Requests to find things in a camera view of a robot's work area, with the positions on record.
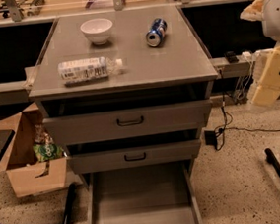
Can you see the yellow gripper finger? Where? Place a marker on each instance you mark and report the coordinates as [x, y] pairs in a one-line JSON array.
[[253, 12], [265, 88]]

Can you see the clear plastic bottle white label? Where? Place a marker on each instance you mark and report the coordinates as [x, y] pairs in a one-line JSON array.
[[87, 70]]

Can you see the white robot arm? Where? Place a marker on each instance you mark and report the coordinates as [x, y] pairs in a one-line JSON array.
[[271, 27]]

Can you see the grey top drawer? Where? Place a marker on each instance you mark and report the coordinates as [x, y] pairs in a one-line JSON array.
[[84, 128]]

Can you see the grey metal drawer cabinet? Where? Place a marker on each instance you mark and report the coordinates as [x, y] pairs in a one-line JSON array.
[[175, 72]]

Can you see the grey open bottom drawer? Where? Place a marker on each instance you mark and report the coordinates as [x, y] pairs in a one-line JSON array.
[[158, 194]]

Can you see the grey middle drawer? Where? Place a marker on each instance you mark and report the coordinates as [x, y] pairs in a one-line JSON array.
[[134, 157]]

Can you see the white power strip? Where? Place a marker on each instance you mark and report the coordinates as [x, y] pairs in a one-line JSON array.
[[249, 54]]

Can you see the small black box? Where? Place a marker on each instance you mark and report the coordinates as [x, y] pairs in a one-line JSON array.
[[231, 57]]

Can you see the black power adapter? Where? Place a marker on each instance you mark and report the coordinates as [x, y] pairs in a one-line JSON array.
[[210, 138]]

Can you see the blue soda can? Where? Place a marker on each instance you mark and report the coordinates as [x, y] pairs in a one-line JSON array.
[[156, 34]]

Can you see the white ceramic bowl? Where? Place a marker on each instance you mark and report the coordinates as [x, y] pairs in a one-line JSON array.
[[97, 30]]

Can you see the green snack bag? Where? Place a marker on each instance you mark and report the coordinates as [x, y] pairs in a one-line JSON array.
[[47, 152]]

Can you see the black metal leg left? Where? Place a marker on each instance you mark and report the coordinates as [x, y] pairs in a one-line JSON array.
[[69, 203]]

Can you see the brown cardboard box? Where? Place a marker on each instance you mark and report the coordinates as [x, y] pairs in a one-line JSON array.
[[26, 173]]

